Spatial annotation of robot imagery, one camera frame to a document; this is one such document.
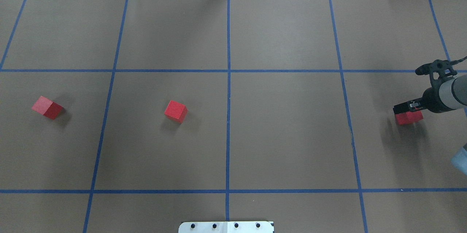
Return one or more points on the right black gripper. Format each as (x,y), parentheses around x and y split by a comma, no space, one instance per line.
(432,101)

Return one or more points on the red block start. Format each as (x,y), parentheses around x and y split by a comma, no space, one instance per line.
(176,111)

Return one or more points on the red block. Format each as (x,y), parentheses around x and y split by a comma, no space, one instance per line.
(47,108)

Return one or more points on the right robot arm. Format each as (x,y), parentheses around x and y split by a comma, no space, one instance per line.
(442,96)

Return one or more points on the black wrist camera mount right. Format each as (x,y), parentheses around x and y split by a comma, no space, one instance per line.
(439,71)

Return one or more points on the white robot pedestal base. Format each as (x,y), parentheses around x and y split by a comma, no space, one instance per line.
(227,227)

